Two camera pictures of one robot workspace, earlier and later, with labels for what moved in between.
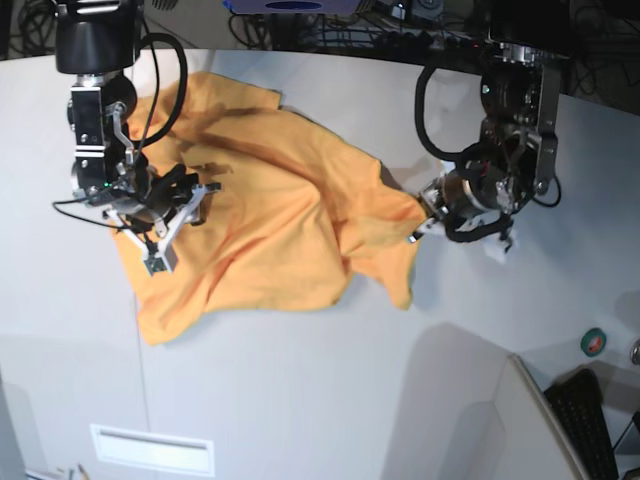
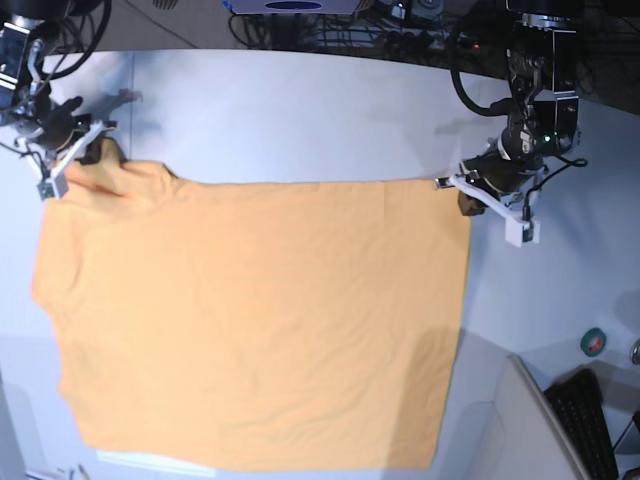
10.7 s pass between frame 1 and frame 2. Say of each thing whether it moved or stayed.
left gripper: moved
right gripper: moved
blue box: stayed
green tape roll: stayed
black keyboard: stayed
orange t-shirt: moved
